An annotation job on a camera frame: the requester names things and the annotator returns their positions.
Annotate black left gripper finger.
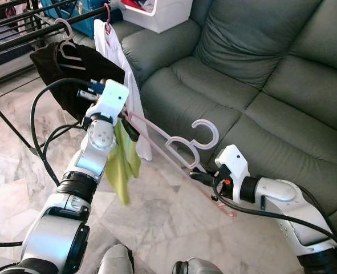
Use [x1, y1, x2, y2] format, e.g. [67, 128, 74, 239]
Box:
[123, 116, 141, 142]

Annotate yellow-green garment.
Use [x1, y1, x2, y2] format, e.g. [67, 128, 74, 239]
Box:
[105, 117, 141, 206]

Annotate pale pink plastic hanger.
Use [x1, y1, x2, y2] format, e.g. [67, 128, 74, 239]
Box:
[123, 111, 237, 217]

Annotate black printed t-shirt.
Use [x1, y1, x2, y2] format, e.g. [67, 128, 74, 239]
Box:
[30, 43, 126, 120]

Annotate pink clothes hanger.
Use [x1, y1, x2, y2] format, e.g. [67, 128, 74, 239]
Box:
[103, 3, 113, 35]

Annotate white shirt red letters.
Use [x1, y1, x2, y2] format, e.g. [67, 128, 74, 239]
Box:
[94, 20, 153, 162]

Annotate grey robot right leg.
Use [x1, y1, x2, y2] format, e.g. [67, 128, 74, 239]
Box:
[174, 257, 223, 274]

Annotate grey robot leg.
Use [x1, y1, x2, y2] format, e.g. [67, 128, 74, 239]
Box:
[174, 257, 223, 274]
[98, 244, 136, 274]

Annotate blue suitcase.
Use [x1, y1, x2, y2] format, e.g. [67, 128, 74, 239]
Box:
[40, 0, 120, 39]

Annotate white storage box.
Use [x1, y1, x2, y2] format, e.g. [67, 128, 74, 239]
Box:
[120, 0, 193, 34]

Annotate grey robot left leg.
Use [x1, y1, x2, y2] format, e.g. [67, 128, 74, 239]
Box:
[98, 244, 136, 274]

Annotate green leather sofa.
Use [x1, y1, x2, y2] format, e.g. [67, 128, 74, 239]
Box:
[71, 0, 337, 246]

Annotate red cloth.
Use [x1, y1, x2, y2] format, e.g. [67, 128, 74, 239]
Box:
[121, 0, 149, 11]

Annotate dark metal drying rack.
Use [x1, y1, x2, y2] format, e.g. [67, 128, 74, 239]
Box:
[0, 0, 112, 155]

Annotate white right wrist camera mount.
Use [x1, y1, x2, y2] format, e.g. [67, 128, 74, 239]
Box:
[215, 144, 250, 200]

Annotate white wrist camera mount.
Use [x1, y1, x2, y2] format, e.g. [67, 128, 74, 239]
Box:
[94, 80, 130, 123]
[215, 144, 250, 200]

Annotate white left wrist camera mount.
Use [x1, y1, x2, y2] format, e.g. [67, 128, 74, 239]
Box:
[94, 80, 130, 123]

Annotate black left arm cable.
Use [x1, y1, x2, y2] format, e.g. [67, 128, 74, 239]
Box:
[30, 77, 100, 186]

